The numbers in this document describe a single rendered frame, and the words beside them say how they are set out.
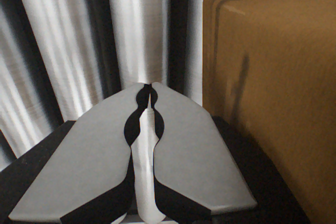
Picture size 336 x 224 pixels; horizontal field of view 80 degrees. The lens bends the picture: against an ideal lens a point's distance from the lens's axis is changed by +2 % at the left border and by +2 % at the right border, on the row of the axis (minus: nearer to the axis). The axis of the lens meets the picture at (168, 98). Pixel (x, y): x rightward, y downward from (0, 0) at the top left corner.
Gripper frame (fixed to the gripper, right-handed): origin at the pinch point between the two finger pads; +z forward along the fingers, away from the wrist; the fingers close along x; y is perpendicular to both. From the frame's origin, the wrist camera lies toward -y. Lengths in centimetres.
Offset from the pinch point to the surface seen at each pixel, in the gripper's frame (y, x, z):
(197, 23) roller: -2.3, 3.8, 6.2
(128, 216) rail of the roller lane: 27.2, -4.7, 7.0
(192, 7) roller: -3.4, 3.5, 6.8
